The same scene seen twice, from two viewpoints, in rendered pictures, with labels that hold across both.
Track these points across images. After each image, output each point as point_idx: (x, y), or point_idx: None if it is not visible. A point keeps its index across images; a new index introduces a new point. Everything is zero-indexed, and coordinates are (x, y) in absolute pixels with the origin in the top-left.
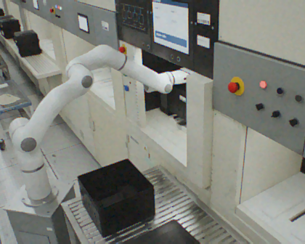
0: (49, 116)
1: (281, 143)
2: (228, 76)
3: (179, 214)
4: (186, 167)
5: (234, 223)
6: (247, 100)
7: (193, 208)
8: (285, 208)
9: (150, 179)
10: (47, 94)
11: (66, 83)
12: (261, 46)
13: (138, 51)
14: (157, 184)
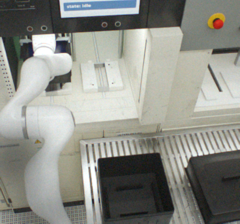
0: (61, 199)
1: None
2: (205, 16)
3: (161, 155)
4: (123, 119)
5: (191, 123)
6: (226, 28)
7: (160, 142)
8: (211, 87)
9: (99, 157)
10: (33, 180)
11: (58, 142)
12: None
13: (1, 40)
14: (110, 154)
